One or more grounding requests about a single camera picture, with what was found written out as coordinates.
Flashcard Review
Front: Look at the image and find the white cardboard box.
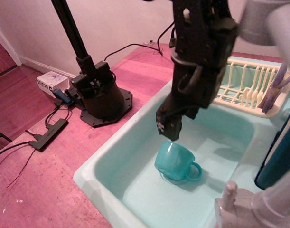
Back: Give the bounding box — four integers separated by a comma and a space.
37, 71, 69, 98

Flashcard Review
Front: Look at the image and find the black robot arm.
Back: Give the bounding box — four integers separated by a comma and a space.
52, 0, 238, 141

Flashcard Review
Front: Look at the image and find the blue clamp handle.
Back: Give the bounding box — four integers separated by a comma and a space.
52, 89, 73, 105

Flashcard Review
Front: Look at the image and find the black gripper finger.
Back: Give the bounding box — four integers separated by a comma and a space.
156, 94, 192, 141

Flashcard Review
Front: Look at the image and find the light teal toy sink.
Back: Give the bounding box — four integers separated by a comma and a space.
74, 83, 290, 228

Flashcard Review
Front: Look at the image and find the grey toy faucet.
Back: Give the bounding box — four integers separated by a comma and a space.
215, 0, 290, 228

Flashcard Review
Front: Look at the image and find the teal plastic cup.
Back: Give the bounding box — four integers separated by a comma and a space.
154, 141, 203, 181

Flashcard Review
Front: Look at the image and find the purple utensil in rack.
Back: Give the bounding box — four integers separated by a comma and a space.
261, 62, 290, 114

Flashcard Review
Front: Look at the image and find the black usb hub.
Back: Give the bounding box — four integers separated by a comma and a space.
25, 118, 69, 152

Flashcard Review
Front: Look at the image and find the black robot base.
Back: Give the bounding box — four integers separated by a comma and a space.
65, 55, 132, 128

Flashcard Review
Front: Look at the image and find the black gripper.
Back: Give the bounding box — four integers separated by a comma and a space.
171, 0, 238, 120

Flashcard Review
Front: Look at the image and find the cream dish drying rack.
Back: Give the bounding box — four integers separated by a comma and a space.
214, 57, 290, 118

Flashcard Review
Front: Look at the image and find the thin black wire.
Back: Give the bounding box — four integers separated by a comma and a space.
6, 150, 36, 189

